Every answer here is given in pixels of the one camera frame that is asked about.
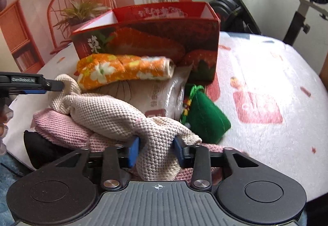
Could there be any cream knitted cloth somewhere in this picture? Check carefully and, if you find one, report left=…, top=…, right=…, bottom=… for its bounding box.
left=48, top=74, right=202, bottom=181

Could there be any pink knitted cloth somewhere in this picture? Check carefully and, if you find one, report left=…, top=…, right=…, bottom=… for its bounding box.
left=31, top=108, right=231, bottom=186

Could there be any white mask plastic bag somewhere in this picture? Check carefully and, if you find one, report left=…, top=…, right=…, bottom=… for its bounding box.
left=93, top=66, right=192, bottom=120

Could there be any person's hand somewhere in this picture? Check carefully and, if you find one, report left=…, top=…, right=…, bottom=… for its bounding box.
left=0, top=105, right=13, bottom=157

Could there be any green felt zongzi toy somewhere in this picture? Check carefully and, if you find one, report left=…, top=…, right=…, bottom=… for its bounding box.
left=180, top=84, right=231, bottom=144

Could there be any black cloth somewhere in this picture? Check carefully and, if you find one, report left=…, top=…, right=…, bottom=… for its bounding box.
left=23, top=131, right=73, bottom=169

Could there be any orange floral rolled towel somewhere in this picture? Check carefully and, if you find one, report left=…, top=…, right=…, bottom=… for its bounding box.
left=77, top=53, right=175, bottom=90

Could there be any white patterned table cloth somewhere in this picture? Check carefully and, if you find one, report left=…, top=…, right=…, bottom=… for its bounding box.
left=3, top=33, right=327, bottom=200

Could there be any red strawberry cardboard box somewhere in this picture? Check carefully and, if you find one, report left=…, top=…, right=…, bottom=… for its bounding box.
left=71, top=2, right=220, bottom=83

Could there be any black exercise bike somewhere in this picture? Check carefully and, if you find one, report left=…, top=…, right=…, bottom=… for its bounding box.
left=208, top=0, right=328, bottom=47

